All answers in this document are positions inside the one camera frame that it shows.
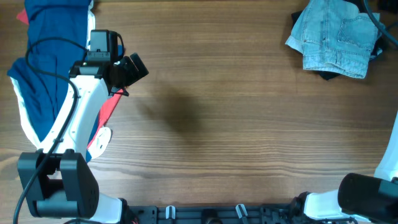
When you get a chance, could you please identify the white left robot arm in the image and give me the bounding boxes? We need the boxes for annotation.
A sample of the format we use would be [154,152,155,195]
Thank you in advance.
[17,52,149,223]

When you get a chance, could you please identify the dark blue shirt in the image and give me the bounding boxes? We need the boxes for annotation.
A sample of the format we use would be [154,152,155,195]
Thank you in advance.
[6,0,124,162]

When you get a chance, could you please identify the light blue denim shorts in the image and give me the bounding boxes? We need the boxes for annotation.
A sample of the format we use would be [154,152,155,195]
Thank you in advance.
[285,0,382,79]

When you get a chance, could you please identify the white garment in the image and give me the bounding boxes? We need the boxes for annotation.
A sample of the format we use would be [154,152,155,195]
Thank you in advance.
[10,0,112,162]

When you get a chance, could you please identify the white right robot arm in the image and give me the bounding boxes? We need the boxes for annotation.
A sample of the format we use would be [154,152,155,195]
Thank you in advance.
[289,121,397,223]

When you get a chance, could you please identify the black folded garment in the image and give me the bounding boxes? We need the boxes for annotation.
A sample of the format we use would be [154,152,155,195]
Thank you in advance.
[290,0,385,81]

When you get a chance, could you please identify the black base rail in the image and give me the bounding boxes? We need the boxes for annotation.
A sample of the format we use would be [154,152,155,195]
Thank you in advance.
[130,204,358,224]

